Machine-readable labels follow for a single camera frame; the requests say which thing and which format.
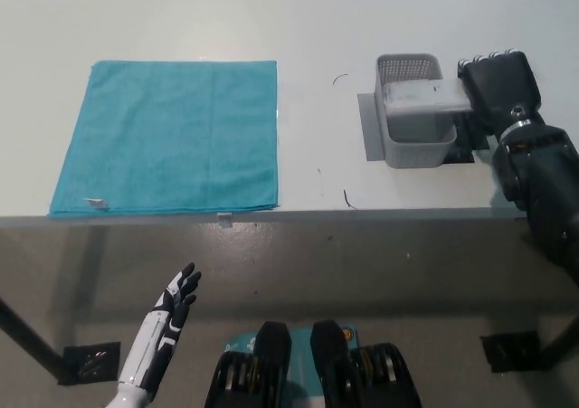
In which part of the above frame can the teal microfiber towel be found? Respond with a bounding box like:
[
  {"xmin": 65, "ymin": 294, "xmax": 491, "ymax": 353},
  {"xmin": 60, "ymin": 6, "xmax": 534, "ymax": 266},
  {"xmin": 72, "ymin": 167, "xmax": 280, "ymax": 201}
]
[{"xmin": 47, "ymin": 59, "xmax": 281, "ymax": 221}]

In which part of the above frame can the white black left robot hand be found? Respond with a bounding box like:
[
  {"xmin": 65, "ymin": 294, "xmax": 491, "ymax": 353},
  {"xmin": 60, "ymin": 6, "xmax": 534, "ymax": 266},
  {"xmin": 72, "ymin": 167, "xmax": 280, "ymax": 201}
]
[{"xmin": 117, "ymin": 262, "xmax": 203, "ymax": 390}]

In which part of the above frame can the grey perforated plastic basket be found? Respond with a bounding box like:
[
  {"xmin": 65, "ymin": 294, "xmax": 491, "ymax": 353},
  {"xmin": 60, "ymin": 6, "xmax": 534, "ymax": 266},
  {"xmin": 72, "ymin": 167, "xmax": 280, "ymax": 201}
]
[{"xmin": 375, "ymin": 53, "xmax": 458, "ymax": 170}]

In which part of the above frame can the silver grey calculator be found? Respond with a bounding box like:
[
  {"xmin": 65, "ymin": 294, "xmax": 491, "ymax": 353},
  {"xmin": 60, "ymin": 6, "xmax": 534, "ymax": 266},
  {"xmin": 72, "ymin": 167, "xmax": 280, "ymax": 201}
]
[{"xmin": 382, "ymin": 78, "xmax": 473, "ymax": 116}]

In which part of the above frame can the black table leg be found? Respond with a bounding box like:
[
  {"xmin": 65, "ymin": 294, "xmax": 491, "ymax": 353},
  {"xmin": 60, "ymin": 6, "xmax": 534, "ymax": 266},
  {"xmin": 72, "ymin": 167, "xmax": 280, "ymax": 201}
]
[{"xmin": 0, "ymin": 297, "xmax": 64, "ymax": 378}]

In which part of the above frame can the black flat mat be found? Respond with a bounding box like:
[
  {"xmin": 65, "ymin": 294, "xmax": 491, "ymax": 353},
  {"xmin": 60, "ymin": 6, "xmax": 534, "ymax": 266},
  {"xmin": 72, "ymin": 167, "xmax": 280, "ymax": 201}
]
[{"xmin": 445, "ymin": 109, "xmax": 490, "ymax": 165}]

